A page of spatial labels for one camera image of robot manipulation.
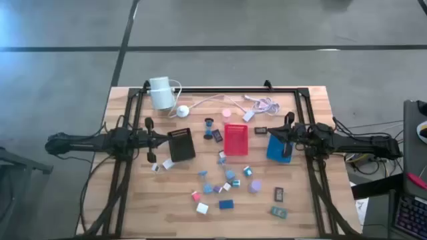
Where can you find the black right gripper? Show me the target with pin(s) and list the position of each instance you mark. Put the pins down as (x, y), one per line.
(297, 135)

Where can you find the white paper sheet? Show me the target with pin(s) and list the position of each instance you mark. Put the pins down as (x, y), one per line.
(362, 206)

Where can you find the white wall charger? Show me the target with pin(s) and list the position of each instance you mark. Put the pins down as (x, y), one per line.
(202, 208)
(168, 164)
(227, 186)
(155, 167)
(221, 154)

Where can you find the blue rectangular box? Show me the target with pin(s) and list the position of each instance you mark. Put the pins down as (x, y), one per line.
(226, 204)

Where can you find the grey metal table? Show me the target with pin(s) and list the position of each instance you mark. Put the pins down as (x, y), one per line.
(20, 166)

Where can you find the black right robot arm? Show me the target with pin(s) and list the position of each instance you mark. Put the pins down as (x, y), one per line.
(350, 141)

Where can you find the teal digital display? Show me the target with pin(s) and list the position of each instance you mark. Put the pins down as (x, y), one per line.
(279, 212)

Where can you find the white power adapter brick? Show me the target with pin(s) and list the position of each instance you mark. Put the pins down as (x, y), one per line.
(248, 116)

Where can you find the black clamp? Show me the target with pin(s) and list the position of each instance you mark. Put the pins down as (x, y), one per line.
(145, 84)
(267, 84)

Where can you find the red plastic basket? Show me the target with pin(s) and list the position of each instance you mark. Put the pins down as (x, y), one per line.
(236, 140)

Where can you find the light blue round disc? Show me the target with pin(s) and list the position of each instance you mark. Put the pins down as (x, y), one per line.
(207, 188)

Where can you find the white and yellow roll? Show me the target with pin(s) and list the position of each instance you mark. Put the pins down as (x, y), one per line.
(423, 131)

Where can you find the teal wall charger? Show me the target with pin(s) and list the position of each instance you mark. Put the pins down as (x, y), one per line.
(235, 183)
(247, 171)

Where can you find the purple wall charger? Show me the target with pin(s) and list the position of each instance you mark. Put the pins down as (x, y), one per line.
(217, 189)

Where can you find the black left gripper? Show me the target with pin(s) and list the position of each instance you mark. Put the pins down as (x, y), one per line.
(146, 140)

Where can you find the blue sand timer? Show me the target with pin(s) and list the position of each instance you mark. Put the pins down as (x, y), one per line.
(208, 128)

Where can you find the dark digital display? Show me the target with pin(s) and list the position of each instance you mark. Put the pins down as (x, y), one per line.
(260, 130)
(217, 135)
(279, 194)

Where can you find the black keyboard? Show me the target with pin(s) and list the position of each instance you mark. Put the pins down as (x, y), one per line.
(412, 216)

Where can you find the pink lid clear jar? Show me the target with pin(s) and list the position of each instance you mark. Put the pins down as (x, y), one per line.
(226, 113)

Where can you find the black aluminium frame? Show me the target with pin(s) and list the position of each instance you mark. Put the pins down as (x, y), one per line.
(217, 90)

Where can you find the blue plastic basket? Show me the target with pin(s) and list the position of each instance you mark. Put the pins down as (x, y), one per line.
(275, 151)

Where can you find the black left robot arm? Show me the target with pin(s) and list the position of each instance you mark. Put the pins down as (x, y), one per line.
(83, 143)

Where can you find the black plastic basket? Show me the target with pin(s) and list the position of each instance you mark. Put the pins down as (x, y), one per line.
(181, 146)

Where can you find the white round puck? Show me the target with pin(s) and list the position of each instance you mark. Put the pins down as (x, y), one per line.
(182, 111)

